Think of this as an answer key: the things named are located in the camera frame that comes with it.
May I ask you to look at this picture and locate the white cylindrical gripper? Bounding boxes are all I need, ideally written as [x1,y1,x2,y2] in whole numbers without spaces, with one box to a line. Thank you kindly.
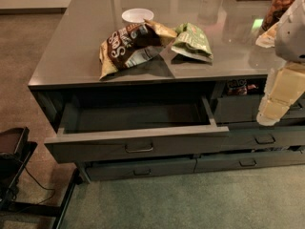
[256,62,305,126]

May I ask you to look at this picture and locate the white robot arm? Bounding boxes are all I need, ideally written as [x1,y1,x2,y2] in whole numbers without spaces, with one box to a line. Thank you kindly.
[256,0,305,126]

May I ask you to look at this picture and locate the snack bags in drawer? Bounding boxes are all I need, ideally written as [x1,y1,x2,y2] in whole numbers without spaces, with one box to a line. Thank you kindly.
[227,79,258,95]

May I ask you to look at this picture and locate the grey drawer cabinet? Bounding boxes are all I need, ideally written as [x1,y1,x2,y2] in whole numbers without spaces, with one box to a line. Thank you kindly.
[29,0,305,181]

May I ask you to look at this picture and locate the glass jar of nuts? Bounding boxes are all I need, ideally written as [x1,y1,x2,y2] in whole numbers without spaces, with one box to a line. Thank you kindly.
[261,0,295,31]

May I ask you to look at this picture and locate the green chip bag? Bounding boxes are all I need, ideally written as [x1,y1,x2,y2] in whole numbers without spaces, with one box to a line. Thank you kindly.
[172,23,214,63]

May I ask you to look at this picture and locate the brown chip bag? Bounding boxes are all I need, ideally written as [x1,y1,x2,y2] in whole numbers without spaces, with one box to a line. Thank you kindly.
[99,20,177,78]

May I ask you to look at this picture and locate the black metal stand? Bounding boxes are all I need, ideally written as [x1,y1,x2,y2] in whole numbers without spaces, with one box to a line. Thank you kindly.
[0,127,82,229]

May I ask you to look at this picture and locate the black cable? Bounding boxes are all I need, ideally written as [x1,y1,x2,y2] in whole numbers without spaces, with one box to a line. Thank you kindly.
[18,162,56,208]

